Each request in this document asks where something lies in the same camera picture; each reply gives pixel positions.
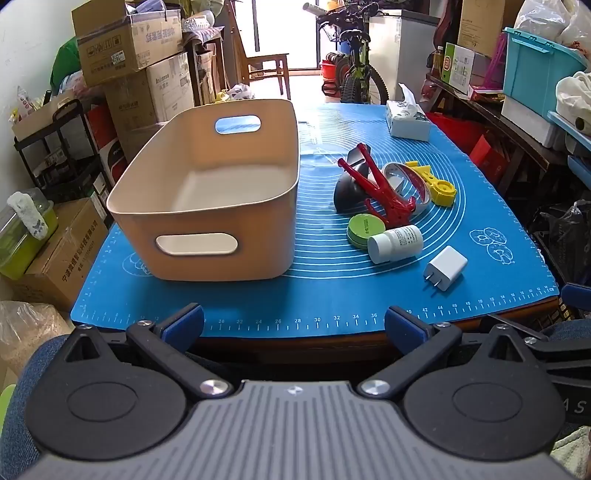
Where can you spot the red bucket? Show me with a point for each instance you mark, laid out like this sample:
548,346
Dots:
330,76

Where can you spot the green white carton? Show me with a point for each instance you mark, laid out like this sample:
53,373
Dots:
459,67

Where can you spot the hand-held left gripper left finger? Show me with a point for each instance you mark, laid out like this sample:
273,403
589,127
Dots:
187,318

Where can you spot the cream cloth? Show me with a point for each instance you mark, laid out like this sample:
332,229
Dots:
572,101

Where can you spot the tall brown cardboard box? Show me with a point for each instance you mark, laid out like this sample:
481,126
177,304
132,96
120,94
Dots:
485,23

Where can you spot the clear bag of grain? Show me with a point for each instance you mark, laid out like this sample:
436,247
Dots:
27,332

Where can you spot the red bags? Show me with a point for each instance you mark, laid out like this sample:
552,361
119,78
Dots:
461,134

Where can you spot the white rag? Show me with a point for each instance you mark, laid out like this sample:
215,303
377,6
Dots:
30,214

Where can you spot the black shelf cart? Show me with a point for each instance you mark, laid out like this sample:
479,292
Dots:
55,152

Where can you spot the green round tin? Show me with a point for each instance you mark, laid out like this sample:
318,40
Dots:
362,228

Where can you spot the white charger plug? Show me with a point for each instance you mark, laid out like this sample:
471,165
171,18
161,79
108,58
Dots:
447,273

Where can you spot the yellow plastic tool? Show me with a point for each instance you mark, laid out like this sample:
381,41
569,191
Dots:
441,187

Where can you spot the white red tape roll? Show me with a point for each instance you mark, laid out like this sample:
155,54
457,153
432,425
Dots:
418,184

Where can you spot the wooden side table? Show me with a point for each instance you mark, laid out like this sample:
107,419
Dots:
205,55

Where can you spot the dark grey computer mouse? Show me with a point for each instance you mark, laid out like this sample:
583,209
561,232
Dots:
346,189

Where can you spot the white chest freezer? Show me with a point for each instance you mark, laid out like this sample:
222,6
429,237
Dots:
406,50

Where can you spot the teal plastic storage bin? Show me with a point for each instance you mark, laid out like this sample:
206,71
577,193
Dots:
531,69

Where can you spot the small white plastic bag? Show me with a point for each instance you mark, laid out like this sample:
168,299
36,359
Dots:
240,92

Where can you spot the white foam box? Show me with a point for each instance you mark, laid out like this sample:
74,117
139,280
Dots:
528,122

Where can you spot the light blue plastic drawer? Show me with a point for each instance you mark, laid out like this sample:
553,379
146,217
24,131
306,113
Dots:
577,143

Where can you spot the printed brown cardboard box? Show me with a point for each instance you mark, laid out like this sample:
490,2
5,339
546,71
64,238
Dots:
124,44

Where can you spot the pale green cloth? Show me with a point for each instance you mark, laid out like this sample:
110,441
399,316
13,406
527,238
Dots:
575,454

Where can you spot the large pale cardboard box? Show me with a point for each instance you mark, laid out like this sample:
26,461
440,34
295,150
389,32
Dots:
152,101

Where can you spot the person's left leg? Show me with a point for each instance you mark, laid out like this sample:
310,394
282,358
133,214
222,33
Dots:
32,397

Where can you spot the blue silicone mat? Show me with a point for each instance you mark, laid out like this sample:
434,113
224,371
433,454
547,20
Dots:
323,286

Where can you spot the white tissue box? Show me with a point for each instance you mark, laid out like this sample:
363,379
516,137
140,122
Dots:
408,122

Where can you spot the person's leg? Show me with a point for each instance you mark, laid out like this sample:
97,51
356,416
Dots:
570,330
32,397

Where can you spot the green lunch container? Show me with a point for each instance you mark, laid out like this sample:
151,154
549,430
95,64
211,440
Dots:
18,249

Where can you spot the pink plastic item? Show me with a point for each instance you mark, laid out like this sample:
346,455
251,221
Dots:
496,64

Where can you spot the beige plastic storage bin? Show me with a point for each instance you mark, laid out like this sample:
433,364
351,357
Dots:
217,194

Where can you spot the green black bicycle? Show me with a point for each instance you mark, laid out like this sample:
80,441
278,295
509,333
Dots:
358,69

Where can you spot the wooden chair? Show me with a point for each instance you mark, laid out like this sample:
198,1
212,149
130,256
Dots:
263,64

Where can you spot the green bag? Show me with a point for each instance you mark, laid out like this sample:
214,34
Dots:
67,64

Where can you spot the red plastic clamp tool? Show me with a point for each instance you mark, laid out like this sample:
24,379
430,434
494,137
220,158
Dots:
385,194

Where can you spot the black plastic bag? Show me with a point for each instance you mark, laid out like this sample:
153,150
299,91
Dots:
563,240

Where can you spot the person's right leg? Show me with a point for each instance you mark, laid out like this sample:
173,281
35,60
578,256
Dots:
570,330

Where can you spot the wooden bench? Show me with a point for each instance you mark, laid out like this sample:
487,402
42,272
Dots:
512,138

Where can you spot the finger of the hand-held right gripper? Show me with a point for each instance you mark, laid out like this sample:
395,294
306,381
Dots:
565,356
576,294

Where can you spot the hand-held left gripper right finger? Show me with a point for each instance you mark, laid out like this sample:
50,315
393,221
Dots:
404,323

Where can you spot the white pill bottle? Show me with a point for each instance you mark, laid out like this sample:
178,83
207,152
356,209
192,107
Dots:
395,244

